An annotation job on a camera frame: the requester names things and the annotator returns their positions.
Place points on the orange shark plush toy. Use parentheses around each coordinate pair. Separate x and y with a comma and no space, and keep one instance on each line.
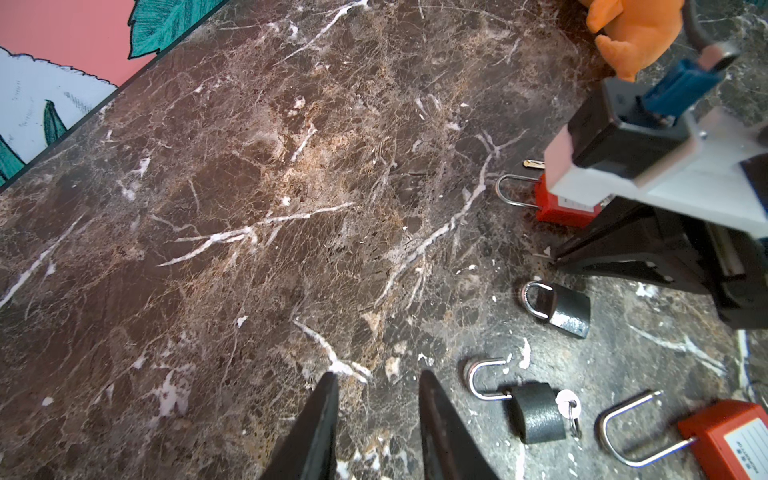
(631,35)

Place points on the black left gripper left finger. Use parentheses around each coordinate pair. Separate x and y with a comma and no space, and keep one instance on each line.
(308,452)

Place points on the red padlock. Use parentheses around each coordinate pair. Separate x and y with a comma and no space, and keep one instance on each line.
(550,208)
(727,438)

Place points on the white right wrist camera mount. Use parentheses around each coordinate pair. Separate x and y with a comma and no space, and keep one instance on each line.
(644,144)

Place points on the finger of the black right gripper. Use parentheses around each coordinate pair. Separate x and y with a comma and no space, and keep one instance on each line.
(628,230)
(662,273)

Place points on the silver key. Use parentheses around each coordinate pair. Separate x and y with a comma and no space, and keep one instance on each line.
(534,164)

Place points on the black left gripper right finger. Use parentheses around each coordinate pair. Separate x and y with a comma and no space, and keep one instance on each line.
(449,452)

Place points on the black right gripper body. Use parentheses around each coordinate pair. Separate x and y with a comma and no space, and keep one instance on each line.
(731,266)

